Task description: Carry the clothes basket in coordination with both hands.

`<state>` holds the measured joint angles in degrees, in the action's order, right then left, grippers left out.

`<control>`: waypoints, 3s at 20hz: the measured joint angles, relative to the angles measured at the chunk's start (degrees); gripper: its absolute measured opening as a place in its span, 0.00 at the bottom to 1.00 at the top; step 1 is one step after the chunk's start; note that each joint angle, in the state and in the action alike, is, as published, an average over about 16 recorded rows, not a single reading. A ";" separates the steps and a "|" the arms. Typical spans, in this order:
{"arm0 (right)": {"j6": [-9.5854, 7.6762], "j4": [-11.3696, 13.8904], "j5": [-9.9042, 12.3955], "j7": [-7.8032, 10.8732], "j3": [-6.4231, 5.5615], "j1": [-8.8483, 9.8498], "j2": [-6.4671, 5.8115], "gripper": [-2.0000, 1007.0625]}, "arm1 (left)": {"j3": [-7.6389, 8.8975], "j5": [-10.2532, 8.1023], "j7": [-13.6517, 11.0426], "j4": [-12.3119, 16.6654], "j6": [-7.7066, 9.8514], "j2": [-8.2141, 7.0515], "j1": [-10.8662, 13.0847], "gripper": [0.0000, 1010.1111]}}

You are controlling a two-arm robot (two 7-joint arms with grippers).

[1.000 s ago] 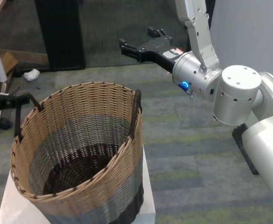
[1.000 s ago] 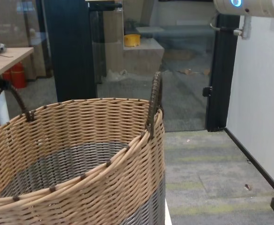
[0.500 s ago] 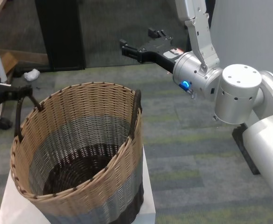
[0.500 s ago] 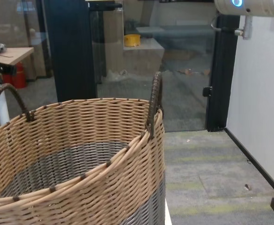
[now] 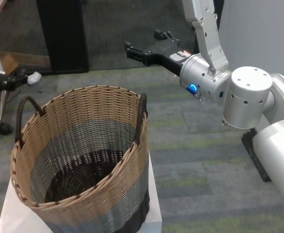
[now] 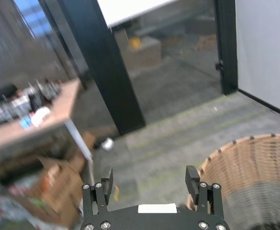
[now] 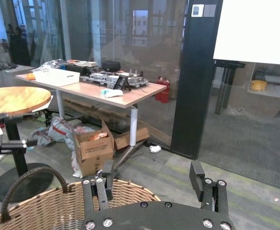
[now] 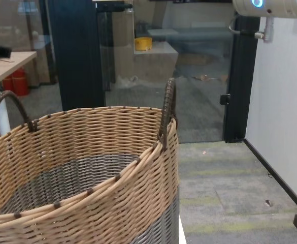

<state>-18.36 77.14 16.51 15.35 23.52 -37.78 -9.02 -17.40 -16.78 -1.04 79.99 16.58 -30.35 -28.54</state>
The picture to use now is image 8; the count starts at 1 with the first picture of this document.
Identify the glass door pane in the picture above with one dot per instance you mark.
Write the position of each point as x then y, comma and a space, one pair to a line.
189, 106

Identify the brown box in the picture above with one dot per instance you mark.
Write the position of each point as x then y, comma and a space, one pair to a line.
156, 63

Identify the black door top fitting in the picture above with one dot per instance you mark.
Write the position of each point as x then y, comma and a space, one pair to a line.
115, 7

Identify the narrow black door frame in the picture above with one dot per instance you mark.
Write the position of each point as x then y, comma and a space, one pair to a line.
239, 81

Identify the white desk leg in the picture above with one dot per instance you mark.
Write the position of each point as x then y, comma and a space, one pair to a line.
3, 114

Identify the red fire extinguisher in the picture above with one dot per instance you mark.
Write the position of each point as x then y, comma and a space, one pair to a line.
7, 84
20, 81

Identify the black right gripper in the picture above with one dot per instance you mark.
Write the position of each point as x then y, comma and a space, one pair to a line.
211, 1

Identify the woven tricolour laundry basket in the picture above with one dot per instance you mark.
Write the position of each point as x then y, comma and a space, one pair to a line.
87, 203

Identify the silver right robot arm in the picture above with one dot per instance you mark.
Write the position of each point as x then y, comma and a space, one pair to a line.
277, 7

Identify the wooden desk top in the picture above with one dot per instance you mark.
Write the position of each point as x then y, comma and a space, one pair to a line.
8, 66

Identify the black baseboard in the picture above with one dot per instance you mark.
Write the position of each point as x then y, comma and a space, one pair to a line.
277, 178

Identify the black door latch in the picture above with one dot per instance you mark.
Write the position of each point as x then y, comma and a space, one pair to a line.
225, 99

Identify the white pedestal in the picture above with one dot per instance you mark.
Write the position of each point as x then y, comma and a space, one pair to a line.
181, 233

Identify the wide black door frame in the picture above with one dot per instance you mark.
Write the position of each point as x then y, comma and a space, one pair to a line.
77, 56

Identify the clear plastic scrap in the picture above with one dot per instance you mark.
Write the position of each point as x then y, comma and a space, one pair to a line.
129, 81

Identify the glass wall pane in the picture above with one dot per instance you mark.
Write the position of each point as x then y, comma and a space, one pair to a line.
16, 25

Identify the small dark floor scrap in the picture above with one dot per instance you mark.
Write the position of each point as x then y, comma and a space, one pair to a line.
268, 202

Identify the yellow bucket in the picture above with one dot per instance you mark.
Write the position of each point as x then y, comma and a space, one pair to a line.
143, 43

